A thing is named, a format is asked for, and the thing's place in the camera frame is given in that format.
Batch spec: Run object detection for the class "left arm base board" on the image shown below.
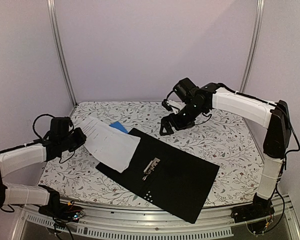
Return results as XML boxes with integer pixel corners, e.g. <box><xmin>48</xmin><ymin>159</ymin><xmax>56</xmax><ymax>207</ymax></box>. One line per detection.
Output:
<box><xmin>38</xmin><ymin>200</ymin><xmax>85</xmax><ymax>223</ymax></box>

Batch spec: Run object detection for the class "left aluminium frame post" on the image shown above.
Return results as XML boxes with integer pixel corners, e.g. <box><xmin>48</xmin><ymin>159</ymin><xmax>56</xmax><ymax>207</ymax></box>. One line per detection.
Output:
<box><xmin>46</xmin><ymin>0</ymin><xmax>78</xmax><ymax>108</ymax></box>

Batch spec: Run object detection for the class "aluminium front rail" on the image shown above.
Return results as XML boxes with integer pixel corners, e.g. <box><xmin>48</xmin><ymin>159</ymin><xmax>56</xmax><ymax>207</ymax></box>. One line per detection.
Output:
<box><xmin>11</xmin><ymin>194</ymin><xmax>300</xmax><ymax>240</ymax></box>

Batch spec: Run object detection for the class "right arm base board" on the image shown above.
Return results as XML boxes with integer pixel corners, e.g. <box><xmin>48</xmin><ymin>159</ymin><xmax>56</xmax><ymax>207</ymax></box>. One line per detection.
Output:
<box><xmin>230</xmin><ymin>199</ymin><xmax>275</xmax><ymax>223</ymax></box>

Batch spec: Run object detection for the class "right aluminium frame post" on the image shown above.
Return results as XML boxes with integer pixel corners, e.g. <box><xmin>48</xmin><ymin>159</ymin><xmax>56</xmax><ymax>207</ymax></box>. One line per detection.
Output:
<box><xmin>239</xmin><ymin>0</ymin><xmax>265</xmax><ymax>93</ymax></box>

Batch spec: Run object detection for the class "aluminium frame post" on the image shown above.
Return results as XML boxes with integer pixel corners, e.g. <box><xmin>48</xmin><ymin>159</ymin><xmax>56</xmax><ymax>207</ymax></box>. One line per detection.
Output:
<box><xmin>239</xmin><ymin>0</ymin><xmax>265</xmax><ymax>93</ymax></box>
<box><xmin>46</xmin><ymin>0</ymin><xmax>78</xmax><ymax>108</ymax></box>

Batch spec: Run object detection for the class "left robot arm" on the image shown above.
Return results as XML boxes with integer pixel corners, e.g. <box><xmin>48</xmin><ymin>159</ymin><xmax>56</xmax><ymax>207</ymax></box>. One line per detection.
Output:
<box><xmin>0</xmin><ymin>116</ymin><xmax>87</xmax><ymax>217</ymax></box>

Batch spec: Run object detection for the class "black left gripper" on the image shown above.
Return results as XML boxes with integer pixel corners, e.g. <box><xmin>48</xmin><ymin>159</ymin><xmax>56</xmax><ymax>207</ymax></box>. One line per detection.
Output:
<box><xmin>60</xmin><ymin>127</ymin><xmax>86</xmax><ymax>153</ymax></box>

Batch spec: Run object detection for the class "blue ring binder folder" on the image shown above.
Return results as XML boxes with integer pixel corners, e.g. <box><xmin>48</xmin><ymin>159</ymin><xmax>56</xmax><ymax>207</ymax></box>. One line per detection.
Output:
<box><xmin>109</xmin><ymin>121</ymin><xmax>129</xmax><ymax>134</ymax></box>

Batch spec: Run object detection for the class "teal box with label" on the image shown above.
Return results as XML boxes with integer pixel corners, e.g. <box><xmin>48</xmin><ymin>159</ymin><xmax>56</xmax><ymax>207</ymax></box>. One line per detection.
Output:
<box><xmin>96</xmin><ymin>128</ymin><xmax>220</xmax><ymax>224</ymax></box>

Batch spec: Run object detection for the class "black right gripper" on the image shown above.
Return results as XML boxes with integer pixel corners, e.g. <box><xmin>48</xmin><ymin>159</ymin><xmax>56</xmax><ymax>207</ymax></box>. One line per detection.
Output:
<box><xmin>159</xmin><ymin>102</ymin><xmax>205</xmax><ymax>137</ymax></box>

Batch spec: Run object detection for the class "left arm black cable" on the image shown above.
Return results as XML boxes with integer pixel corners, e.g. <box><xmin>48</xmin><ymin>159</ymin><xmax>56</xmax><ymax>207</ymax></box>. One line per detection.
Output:
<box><xmin>31</xmin><ymin>113</ymin><xmax>55</xmax><ymax>141</ymax></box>

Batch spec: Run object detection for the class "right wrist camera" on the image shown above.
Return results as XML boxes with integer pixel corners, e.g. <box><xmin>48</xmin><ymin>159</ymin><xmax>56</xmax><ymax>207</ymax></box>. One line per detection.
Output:
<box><xmin>161</xmin><ymin>99</ymin><xmax>182</xmax><ymax>113</ymax></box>

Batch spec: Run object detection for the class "floral table cloth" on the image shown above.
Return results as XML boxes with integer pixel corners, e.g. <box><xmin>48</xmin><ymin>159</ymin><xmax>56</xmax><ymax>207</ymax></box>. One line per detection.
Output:
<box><xmin>39</xmin><ymin>101</ymin><xmax>263</xmax><ymax>208</ymax></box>

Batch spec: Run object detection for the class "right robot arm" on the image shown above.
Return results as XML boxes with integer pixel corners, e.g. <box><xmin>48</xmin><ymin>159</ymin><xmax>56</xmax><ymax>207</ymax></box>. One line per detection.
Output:
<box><xmin>159</xmin><ymin>78</ymin><xmax>293</xmax><ymax>218</ymax></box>

